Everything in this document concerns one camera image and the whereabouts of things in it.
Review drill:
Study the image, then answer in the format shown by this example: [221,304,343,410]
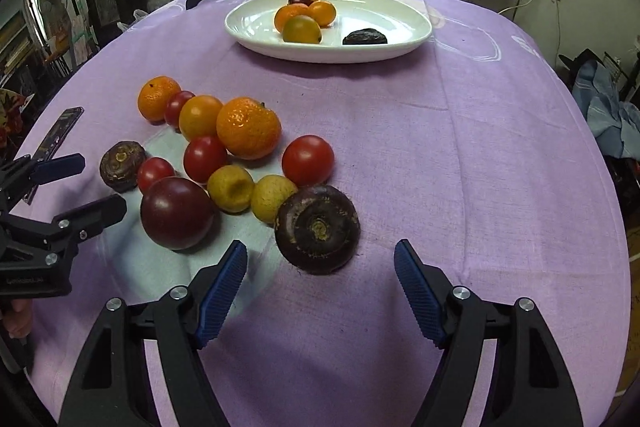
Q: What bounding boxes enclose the dark water chestnut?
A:
[342,28,387,46]
[273,184,360,275]
[99,141,148,193]

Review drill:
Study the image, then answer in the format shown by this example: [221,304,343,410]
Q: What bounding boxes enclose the cherry tomato front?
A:
[137,157,175,194]

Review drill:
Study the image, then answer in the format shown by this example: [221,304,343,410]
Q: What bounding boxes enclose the cherry tomato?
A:
[281,134,335,187]
[164,90,194,131]
[183,135,229,184]
[137,157,175,194]

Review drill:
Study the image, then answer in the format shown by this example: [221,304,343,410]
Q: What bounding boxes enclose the large dark plum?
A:
[140,176,217,251]

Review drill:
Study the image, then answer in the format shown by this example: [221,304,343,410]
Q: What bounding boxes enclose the small yellow fruit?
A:
[250,174,298,225]
[206,165,255,213]

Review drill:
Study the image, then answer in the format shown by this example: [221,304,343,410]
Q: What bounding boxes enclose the greenish yellow round fruit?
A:
[281,15,322,44]

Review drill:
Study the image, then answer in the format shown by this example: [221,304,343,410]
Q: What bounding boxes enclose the orange round fruit front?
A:
[309,0,337,27]

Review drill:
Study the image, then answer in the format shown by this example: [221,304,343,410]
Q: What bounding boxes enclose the large mandarin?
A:
[273,3,311,32]

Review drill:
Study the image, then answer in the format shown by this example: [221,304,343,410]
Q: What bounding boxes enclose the left human hand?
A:
[1,299,34,339]

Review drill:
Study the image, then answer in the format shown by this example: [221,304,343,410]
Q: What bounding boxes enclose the black smartphone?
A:
[22,106,86,206]

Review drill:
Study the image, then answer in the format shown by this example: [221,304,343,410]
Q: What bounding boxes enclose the mandarin orange back left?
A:
[137,76,182,124]

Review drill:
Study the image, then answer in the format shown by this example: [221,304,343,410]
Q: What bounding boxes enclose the yellow orange round fruit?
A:
[179,94,224,142]

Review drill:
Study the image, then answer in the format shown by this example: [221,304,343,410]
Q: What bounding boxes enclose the white plastic bag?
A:
[117,8,150,33]

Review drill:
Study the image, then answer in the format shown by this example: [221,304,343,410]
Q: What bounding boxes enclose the small mandarin back right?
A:
[216,96,282,160]

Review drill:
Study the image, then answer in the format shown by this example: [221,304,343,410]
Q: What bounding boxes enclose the purple tablecloth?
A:
[18,0,630,426]

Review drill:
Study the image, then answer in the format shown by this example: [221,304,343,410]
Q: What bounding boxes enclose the white oval plate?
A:
[224,0,433,64]

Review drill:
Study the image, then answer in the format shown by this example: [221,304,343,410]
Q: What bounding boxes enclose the blue clothes pile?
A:
[572,60,640,160]

